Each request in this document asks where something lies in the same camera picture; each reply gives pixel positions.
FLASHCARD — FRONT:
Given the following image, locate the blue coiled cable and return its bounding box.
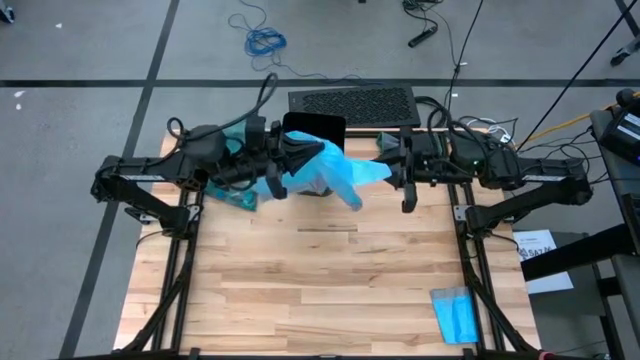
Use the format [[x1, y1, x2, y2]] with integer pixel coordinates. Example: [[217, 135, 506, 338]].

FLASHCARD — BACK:
[[228, 0, 361, 84]]

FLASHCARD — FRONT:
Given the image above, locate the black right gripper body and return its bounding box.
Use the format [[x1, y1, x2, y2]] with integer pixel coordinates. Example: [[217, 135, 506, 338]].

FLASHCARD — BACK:
[[388, 126, 452, 215]]

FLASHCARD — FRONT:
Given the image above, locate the black side desk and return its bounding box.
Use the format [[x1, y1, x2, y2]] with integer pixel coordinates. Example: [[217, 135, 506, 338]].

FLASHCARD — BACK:
[[519, 89, 640, 360]]

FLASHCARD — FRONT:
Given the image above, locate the tangled black floor cable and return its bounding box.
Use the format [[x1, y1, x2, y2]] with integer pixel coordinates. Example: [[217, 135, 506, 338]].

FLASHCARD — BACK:
[[402, 0, 446, 26]]

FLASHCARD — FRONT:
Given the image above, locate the black labelled desk device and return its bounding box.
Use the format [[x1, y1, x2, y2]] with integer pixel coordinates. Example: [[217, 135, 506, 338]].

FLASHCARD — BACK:
[[597, 107, 640, 166]]

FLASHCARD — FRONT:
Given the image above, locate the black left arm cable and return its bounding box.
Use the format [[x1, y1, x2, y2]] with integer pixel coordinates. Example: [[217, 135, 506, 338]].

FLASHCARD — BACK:
[[166, 72, 279, 151]]

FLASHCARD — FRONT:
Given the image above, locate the thick black diagonal cable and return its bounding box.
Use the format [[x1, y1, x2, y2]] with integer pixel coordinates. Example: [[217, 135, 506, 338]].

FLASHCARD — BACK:
[[514, 0, 640, 151]]

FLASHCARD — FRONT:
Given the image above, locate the black power strip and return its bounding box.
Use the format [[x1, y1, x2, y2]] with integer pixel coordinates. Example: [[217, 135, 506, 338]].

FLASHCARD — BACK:
[[407, 24, 440, 49]]

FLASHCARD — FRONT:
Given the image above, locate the white printed paper sheet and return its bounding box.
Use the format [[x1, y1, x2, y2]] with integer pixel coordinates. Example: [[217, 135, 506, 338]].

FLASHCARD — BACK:
[[512, 228, 575, 295]]

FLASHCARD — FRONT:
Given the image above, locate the black trash bin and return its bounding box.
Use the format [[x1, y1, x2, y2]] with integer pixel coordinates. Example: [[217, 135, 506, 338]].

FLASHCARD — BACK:
[[282, 111, 348, 198]]

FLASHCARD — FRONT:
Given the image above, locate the black perforated computer case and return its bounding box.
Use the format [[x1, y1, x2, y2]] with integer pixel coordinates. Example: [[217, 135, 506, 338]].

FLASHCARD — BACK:
[[288, 83, 422, 129]]

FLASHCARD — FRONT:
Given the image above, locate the black cable bundle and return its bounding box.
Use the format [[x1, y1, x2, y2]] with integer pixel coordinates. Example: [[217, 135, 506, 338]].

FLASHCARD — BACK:
[[414, 94, 449, 129]]

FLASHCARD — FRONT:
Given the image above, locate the blue plastic trash bag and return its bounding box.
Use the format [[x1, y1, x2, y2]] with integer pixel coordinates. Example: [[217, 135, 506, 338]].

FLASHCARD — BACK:
[[252, 129, 395, 213]]

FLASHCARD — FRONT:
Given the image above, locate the yellow cable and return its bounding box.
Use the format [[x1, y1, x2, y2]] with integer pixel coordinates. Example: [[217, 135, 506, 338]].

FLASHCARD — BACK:
[[504, 91, 640, 151]]

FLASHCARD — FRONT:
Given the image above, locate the long black floor cable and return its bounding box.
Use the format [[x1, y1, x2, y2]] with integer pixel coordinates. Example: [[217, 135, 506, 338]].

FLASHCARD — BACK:
[[444, 0, 486, 126]]

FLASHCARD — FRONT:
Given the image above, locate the black tripod leg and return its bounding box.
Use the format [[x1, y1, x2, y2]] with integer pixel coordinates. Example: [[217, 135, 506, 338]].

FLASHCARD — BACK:
[[609, 0, 640, 67]]

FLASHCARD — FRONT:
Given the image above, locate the silver mounting plate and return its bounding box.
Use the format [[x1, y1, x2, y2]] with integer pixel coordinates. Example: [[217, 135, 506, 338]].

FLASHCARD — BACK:
[[452, 203, 474, 225], [124, 207, 151, 225]]

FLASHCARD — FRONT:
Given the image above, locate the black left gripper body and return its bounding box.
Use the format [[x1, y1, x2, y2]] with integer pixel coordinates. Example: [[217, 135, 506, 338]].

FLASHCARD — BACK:
[[219, 114, 291, 202]]

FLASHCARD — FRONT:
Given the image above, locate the folded blue trash bag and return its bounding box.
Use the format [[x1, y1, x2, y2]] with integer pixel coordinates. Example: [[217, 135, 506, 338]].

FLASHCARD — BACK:
[[430, 286, 480, 345]]

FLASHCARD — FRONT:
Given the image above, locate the teal drawstring trash bag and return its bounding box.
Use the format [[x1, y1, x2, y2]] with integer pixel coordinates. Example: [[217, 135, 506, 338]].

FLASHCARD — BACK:
[[203, 124, 260, 213]]

